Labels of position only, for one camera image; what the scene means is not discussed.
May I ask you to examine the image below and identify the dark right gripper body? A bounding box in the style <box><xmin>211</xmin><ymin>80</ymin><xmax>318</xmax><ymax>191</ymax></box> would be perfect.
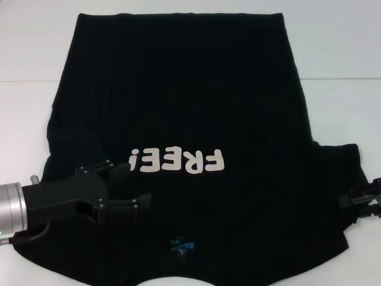
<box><xmin>368</xmin><ymin>177</ymin><xmax>381</xmax><ymax>199</ymax></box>

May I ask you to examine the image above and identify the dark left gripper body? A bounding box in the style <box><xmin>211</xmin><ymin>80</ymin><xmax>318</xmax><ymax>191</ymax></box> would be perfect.
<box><xmin>22</xmin><ymin>166</ymin><xmax>108</xmax><ymax>230</ymax></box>

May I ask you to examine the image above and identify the black shirt with FREE print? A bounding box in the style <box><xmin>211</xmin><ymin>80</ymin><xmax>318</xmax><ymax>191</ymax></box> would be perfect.
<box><xmin>11</xmin><ymin>11</ymin><xmax>370</xmax><ymax>286</ymax></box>

